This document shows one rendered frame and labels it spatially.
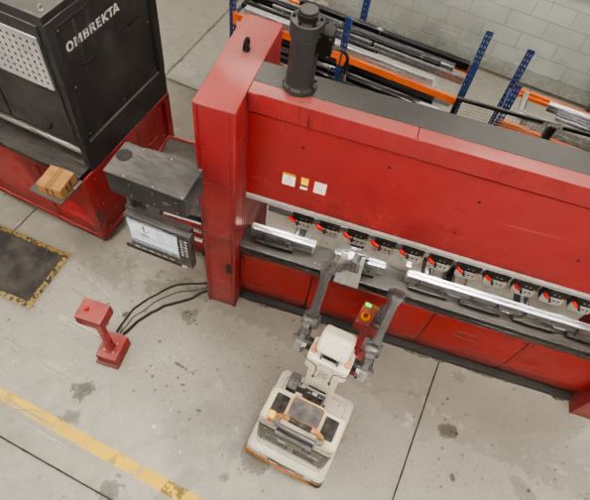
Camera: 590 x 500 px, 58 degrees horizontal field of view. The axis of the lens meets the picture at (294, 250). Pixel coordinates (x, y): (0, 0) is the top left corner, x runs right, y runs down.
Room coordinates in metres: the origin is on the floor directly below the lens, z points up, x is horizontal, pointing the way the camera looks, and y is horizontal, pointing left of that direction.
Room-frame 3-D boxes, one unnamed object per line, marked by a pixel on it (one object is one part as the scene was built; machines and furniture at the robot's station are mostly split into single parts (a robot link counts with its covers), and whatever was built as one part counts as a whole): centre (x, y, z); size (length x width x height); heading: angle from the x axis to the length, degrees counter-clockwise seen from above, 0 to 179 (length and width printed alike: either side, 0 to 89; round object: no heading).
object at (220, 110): (2.49, 0.50, 1.15); 0.85 x 0.25 x 2.30; 172
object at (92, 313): (1.45, 1.33, 0.41); 0.25 x 0.20 x 0.83; 172
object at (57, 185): (2.32, 1.88, 1.04); 0.30 x 0.26 x 0.12; 73
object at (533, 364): (2.05, -1.08, 0.41); 3.00 x 0.21 x 0.83; 82
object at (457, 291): (2.01, -1.69, 0.92); 1.67 x 0.06 x 0.10; 82
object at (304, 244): (2.26, 0.10, 0.92); 0.50 x 0.06 x 0.10; 82
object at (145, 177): (1.88, 0.87, 1.53); 0.51 x 0.25 x 0.85; 78
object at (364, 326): (1.79, -0.65, 0.75); 0.20 x 0.16 x 0.18; 72
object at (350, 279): (2.04, -0.42, 1.00); 0.26 x 0.18 x 0.01; 172
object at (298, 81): (2.39, 0.06, 2.53); 0.33 x 0.25 x 0.47; 82
